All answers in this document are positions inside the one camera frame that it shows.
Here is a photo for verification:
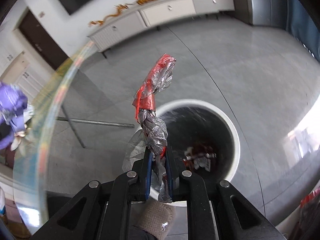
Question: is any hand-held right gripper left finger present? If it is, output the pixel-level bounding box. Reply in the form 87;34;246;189
31;152;153;240

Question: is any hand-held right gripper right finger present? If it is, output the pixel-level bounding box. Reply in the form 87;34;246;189
164;147;285;240

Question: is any white printed packet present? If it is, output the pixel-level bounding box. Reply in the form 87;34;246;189
191;155;213;172

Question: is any dark red snack wrapper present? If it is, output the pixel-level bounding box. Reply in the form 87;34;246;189
183;144;217;161

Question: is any white round trash bin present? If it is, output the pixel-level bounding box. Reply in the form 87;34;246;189
134;99;241;207

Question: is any red silver foil wrapper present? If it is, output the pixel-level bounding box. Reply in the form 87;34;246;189
122;53;177;203

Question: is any purple plastic bag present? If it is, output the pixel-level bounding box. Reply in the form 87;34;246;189
0;83;28;151

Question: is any person's beige knit slipper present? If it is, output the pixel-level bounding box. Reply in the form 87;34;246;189
132;201;176;240

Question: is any printed top coffee table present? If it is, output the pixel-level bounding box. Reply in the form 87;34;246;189
0;40;136;235

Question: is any red plastic bag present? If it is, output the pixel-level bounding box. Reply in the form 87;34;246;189
298;192;320;240

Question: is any white hallway cabinet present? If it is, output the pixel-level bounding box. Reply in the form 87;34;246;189
0;50;42;102

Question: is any dark brown entrance door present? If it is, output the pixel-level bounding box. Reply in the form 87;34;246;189
18;9;70;71

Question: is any golden dragon figurine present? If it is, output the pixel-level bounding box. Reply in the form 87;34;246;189
88;3;131;27

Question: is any white television cabinet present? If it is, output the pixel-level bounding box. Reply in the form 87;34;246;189
87;0;235;53

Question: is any blue curtain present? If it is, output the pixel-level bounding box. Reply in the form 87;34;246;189
285;0;320;64

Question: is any grey refrigerator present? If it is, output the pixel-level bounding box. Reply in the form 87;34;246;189
243;0;291;30

